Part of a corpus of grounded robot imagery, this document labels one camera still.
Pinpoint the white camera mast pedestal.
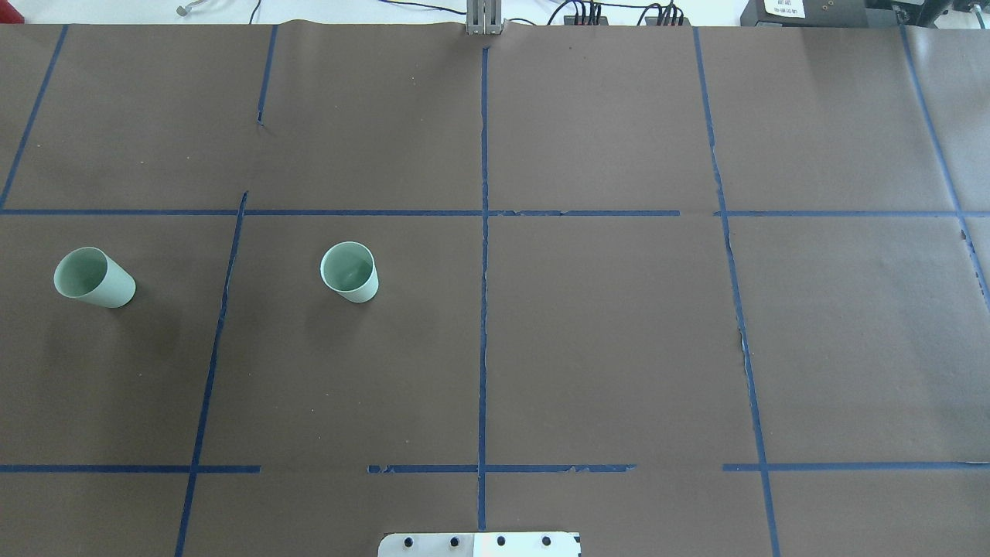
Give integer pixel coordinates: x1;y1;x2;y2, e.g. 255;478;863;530
377;531;582;556

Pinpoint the mint green cup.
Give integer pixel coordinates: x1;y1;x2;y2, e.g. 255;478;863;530
53;247;137;308
319;242;379;303

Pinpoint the black power strip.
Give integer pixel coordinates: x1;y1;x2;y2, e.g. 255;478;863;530
563;13;609;27

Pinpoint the aluminium frame post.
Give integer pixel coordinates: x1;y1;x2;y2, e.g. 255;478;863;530
466;0;505;35

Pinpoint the brown paper table cover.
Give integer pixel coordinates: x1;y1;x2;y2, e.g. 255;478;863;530
2;21;988;556

